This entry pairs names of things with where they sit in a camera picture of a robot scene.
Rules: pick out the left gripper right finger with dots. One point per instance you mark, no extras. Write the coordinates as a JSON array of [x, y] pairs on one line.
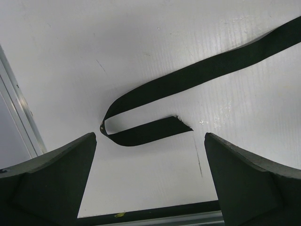
[[253, 190]]

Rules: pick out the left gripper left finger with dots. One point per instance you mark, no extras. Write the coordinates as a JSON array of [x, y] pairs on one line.
[[47, 190]]

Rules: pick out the left aluminium frame post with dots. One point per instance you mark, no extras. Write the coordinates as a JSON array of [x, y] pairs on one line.
[[19, 110]]

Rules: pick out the black ribbon with gold print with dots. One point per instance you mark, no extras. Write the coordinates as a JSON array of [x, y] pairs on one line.
[[281, 38]]

